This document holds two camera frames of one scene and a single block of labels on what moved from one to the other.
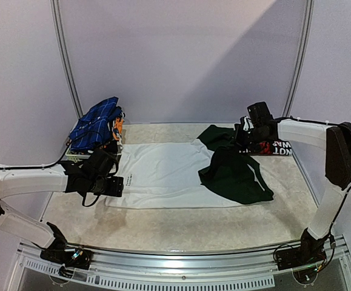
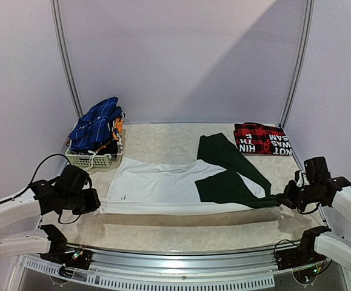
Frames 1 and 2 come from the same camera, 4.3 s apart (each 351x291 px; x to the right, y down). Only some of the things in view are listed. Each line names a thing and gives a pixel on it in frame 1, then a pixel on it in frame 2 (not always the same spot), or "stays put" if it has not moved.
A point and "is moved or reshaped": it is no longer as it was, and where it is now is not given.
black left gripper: x=116 y=188 -> x=93 y=202
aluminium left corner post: x=65 y=54 stays put
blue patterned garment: x=94 y=128 stays put
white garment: x=165 y=175 is moved or reshaped
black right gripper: x=242 y=140 -> x=293 y=196
